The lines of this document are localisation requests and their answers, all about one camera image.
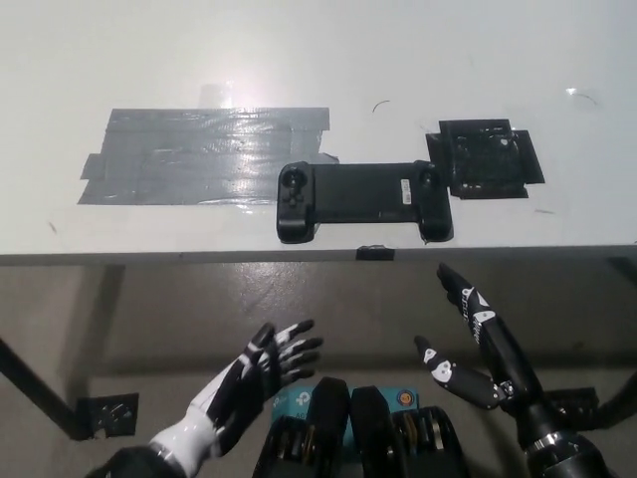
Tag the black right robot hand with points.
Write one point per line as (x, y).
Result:
(502, 348)

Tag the white and black left hand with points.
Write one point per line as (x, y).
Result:
(239, 386)

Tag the black ribbed robot torso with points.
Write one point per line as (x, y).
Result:
(368, 438)

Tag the black game controller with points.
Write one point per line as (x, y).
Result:
(358, 191)

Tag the teal router box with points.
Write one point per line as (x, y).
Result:
(298, 401)

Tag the black tape square patch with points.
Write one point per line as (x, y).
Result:
(483, 157)

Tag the black table leg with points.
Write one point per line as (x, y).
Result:
(35, 383)

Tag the grey duct tape patch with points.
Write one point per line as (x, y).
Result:
(199, 157)

